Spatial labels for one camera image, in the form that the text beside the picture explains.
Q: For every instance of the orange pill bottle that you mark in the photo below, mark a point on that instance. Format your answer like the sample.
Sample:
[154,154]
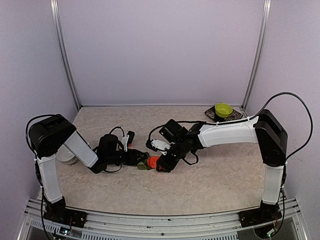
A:
[152,161]

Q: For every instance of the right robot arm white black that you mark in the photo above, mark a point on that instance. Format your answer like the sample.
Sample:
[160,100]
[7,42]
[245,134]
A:
[263,129]

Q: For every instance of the white bowl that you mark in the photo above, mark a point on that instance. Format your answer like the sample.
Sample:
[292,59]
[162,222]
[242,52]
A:
[65,156]

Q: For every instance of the left aluminium frame post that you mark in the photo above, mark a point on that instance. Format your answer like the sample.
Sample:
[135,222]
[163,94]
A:
[54,6]

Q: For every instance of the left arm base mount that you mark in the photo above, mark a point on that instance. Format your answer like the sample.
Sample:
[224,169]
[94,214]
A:
[67,216]

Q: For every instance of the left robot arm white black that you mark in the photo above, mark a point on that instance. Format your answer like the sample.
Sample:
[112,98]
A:
[52,138]

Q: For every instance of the front aluminium rail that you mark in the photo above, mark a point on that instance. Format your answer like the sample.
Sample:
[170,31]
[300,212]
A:
[103,225]

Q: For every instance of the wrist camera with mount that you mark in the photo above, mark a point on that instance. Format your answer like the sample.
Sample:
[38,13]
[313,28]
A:
[127,140]
[158,145]

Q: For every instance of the aluminium frame post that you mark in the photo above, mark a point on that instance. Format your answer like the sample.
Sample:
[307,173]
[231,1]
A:
[54,6]
[258,53]

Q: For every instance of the lime green bowl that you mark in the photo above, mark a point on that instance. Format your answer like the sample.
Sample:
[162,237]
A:
[223,110]

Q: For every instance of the green weekly pill organizer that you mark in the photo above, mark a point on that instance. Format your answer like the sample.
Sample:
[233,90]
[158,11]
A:
[143,165]

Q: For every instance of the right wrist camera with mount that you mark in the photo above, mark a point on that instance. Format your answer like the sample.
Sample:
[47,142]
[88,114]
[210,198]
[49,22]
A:
[158,145]

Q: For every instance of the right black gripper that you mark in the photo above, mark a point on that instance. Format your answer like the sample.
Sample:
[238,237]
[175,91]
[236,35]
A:
[167,165]

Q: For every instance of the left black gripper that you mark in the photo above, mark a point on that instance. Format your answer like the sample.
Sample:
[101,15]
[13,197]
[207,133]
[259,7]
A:
[132,159]

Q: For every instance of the right aluminium frame post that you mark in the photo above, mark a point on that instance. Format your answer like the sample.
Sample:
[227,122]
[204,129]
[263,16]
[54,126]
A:
[258,53]

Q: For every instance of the black patterned square plate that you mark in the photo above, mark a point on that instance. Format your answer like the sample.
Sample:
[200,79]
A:
[211,113]

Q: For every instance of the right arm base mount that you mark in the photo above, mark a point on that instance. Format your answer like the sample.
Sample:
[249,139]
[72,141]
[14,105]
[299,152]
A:
[258,216]

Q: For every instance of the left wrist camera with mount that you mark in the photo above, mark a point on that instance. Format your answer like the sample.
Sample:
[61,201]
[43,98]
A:
[127,140]

